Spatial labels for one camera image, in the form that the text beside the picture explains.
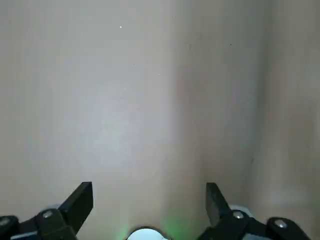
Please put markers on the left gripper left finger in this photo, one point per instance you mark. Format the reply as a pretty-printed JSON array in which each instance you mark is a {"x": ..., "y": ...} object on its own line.
[{"x": 75, "y": 207}]

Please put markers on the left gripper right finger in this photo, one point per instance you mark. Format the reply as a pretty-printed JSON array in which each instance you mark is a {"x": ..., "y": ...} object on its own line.
[{"x": 217, "y": 205}]

